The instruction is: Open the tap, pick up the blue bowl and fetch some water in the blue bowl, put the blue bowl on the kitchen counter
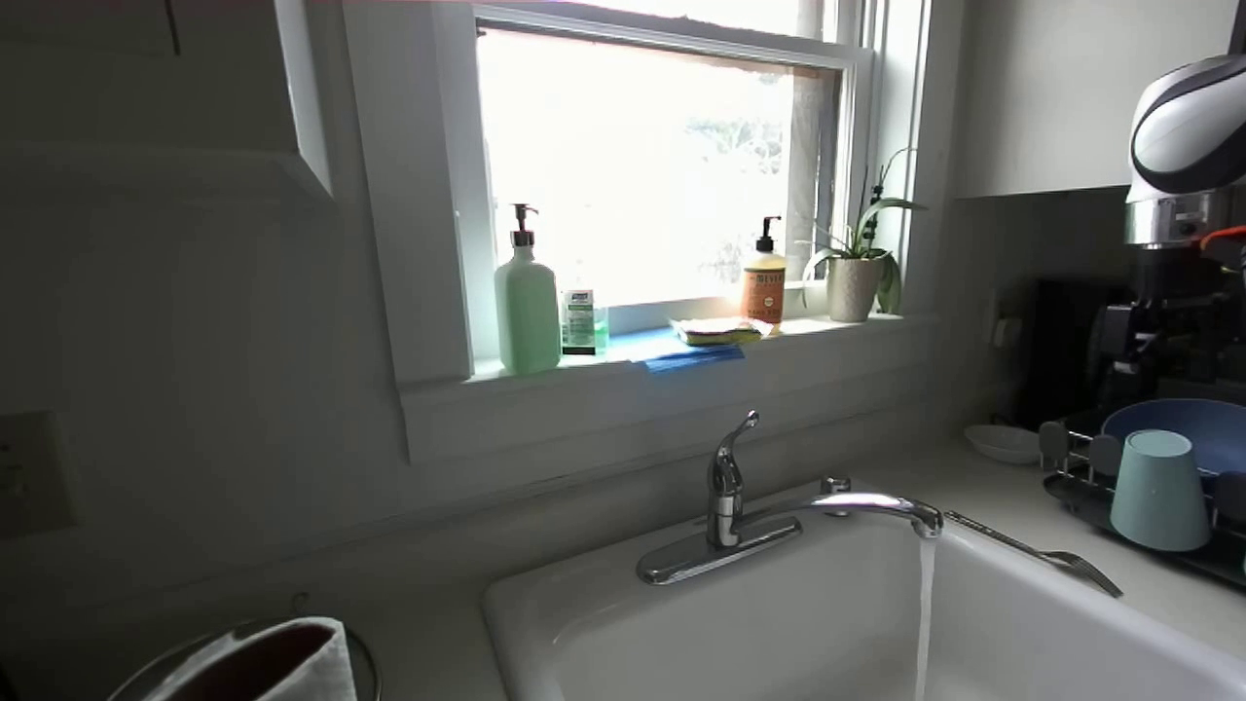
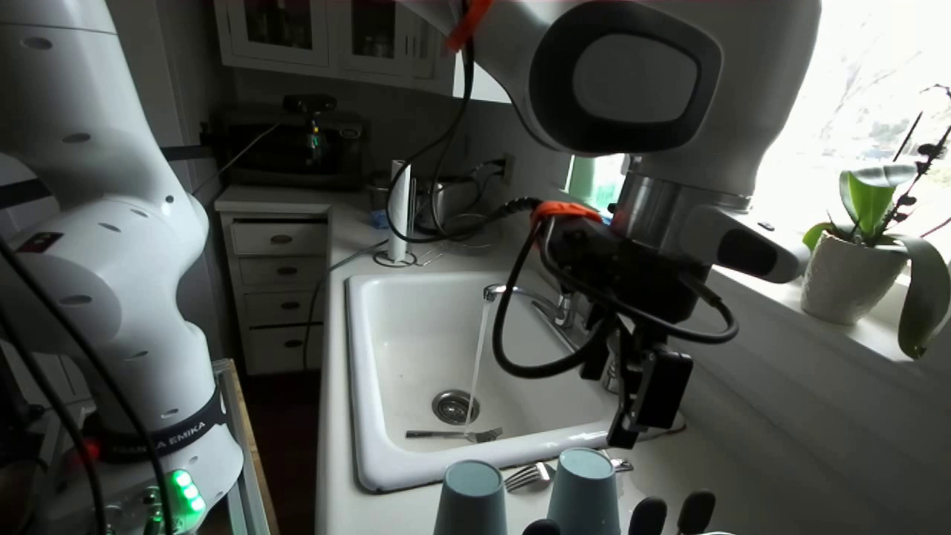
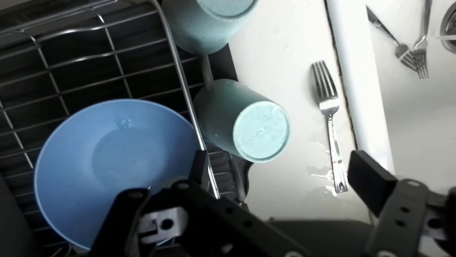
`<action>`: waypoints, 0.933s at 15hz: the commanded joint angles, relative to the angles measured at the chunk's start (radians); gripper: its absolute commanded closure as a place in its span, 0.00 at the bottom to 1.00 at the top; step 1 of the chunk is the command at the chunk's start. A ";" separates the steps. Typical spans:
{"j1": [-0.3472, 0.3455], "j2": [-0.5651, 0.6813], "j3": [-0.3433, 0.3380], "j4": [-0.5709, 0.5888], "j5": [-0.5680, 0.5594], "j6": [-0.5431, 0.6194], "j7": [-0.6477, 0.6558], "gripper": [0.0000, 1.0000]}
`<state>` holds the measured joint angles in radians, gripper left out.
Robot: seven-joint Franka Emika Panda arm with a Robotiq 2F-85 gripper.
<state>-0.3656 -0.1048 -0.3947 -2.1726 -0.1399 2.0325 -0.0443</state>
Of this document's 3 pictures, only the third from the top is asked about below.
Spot teal plastic cup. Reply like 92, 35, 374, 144
162, 0, 260, 57
192, 77, 292, 166

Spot white kitchen sink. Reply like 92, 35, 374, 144
324, 0, 456, 183

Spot wire dish rack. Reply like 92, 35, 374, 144
0, 0, 253, 257

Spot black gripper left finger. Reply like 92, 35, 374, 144
89, 149, 304, 257

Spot blue plastic bowl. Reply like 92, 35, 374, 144
32, 97, 203, 253

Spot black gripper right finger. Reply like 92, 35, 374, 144
347, 149, 431, 257

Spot metal sink drain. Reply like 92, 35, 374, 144
438, 2, 456, 55

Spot silver fork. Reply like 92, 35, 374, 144
364, 5, 420, 75
309, 59, 349, 194
410, 0, 434, 80

